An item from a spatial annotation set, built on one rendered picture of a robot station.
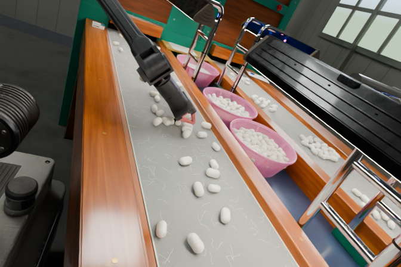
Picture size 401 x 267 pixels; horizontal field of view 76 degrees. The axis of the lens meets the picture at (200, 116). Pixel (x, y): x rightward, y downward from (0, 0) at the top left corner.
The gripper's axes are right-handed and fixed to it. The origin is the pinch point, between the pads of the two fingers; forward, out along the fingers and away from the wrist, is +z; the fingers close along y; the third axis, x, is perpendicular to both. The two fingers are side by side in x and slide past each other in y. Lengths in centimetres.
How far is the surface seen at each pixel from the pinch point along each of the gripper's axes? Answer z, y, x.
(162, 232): -16.5, -39.9, 12.9
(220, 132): 6.3, -4.8, -5.9
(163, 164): -10.6, -19.9, 10.6
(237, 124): 18.3, 5.1, -13.2
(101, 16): -21, 97, 14
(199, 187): -7.8, -29.6, 5.5
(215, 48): 33, 90, -36
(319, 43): 139, 155, -158
